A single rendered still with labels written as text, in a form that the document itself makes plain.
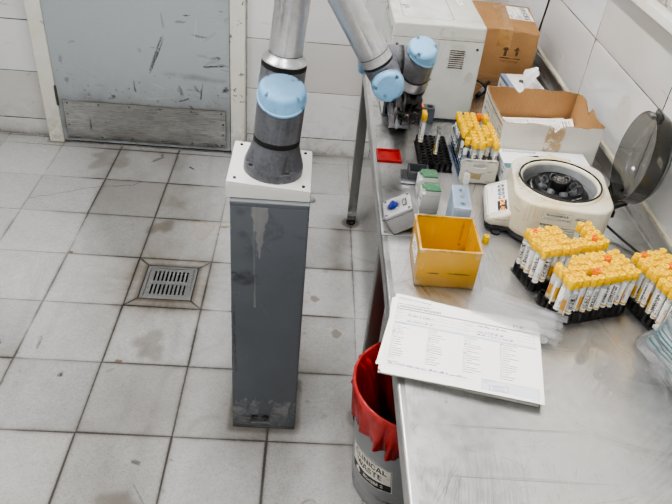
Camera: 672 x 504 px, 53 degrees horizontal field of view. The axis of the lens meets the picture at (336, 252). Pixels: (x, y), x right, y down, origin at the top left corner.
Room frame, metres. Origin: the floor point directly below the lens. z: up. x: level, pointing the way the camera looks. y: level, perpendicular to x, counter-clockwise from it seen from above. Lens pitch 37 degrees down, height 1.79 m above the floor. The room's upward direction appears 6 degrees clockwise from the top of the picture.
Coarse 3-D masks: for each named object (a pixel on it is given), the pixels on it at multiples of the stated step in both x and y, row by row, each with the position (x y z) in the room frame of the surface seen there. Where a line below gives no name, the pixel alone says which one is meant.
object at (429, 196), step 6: (420, 186) 1.46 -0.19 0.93; (426, 186) 1.44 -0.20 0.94; (432, 186) 1.44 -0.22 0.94; (438, 186) 1.44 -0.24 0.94; (420, 192) 1.44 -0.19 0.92; (426, 192) 1.42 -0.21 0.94; (432, 192) 1.42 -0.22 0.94; (438, 192) 1.42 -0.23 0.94; (420, 198) 1.43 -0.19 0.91; (426, 198) 1.42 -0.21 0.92; (432, 198) 1.42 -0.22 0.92; (438, 198) 1.42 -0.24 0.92; (420, 204) 1.42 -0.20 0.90; (426, 204) 1.42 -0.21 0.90; (432, 204) 1.42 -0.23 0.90; (438, 204) 1.42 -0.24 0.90; (420, 210) 1.42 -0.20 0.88; (426, 210) 1.42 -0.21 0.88; (432, 210) 1.42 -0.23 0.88
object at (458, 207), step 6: (456, 186) 1.39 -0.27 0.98; (462, 186) 1.40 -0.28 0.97; (450, 192) 1.40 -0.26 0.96; (456, 192) 1.37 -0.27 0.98; (468, 192) 1.37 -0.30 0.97; (450, 198) 1.38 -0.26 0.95; (456, 198) 1.34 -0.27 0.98; (462, 198) 1.34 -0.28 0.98; (468, 198) 1.35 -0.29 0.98; (450, 204) 1.36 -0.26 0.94; (456, 204) 1.31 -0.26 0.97; (462, 204) 1.32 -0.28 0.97; (468, 204) 1.32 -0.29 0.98; (450, 210) 1.34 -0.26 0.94; (456, 210) 1.30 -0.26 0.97; (462, 210) 1.30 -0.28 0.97; (468, 210) 1.30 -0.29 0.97; (456, 216) 1.30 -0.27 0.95; (462, 216) 1.30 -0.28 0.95; (468, 216) 1.30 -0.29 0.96
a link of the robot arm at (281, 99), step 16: (272, 80) 1.51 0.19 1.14; (288, 80) 1.52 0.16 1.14; (272, 96) 1.45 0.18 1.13; (288, 96) 1.45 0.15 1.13; (304, 96) 1.48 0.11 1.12; (256, 112) 1.47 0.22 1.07; (272, 112) 1.44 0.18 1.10; (288, 112) 1.44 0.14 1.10; (256, 128) 1.46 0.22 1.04; (272, 128) 1.44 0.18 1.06; (288, 128) 1.44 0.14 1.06; (272, 144) 1.44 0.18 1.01; (288, 144) 1.45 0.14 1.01
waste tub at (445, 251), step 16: (416, 224) 1.22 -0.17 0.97; (432, 224) 1.26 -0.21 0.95; (448, 224) 1.26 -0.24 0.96; (464, 224) 1.26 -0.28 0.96; (416, 240) 1.19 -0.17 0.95; (432, 240) 1.26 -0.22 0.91; (448, 240) 1.26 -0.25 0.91; (464, 240) 1.26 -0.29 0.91; (416, 256) 1.16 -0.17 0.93; (432, 256) 1.13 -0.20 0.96; (448, 256) 1.13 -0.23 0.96; (464, 256) 1.13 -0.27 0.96; (480, 256) 1.13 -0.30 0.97; (416, 272) 1.13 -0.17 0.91; (432, 272) 1.13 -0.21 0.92; (448, 272) 1.13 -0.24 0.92; (464, 272) 1.13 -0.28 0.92; (464, 288) 1.13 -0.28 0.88
